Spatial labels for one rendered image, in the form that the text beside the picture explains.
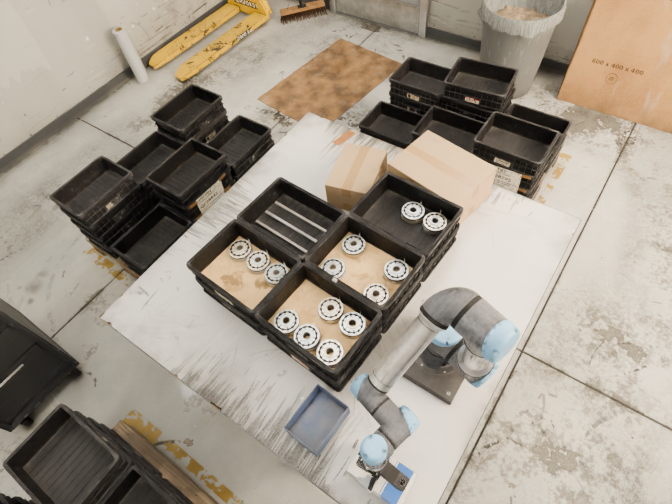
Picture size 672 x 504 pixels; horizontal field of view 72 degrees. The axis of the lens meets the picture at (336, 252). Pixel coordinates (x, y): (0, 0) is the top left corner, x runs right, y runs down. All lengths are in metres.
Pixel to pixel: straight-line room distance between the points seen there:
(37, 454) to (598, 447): 2.56
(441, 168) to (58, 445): 2.08
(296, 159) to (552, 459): 1.99
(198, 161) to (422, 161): 1.48
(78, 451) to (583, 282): 2.76
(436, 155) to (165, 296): 1.42
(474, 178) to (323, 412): 1.20
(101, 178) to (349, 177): 1.69
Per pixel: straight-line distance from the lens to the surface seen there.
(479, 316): 1.26
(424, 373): 1.85
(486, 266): 2.16
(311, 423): 1.85
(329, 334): 1.82
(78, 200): 3.23
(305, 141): 2.69
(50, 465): 2.45
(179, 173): 3.06
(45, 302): 3.56
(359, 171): 2.26
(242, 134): 3.34
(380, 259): 1.98
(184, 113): 3.49
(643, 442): 2.83
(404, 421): 1.42
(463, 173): 2.21
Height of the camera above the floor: 2.48
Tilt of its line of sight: 55 degrees down
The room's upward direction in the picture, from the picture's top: 9 degrees counter-clockwise
